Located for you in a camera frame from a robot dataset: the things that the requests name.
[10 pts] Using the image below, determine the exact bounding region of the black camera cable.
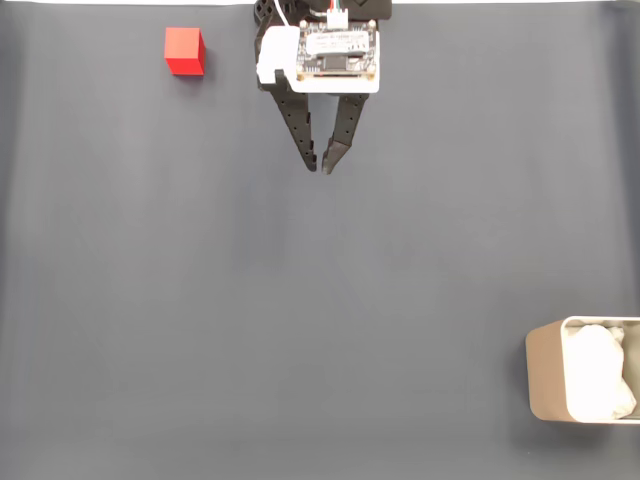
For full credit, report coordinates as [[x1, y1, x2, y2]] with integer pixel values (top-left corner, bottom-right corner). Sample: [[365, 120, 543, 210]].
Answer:
[[326, 0, 350, 29]]

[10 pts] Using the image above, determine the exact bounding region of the beige open box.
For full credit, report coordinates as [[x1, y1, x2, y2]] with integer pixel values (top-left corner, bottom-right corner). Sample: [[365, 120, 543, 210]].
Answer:
[[524, 315, 640, 425]]

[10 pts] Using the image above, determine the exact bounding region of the white crumpled tissue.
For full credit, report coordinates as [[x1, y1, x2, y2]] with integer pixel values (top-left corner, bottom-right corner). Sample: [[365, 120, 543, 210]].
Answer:
[[567, 323, 639, 421]]

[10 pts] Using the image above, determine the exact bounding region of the red cube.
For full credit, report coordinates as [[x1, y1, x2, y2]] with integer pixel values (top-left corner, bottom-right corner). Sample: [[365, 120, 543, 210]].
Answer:
[[164, 27, 207, 77]]

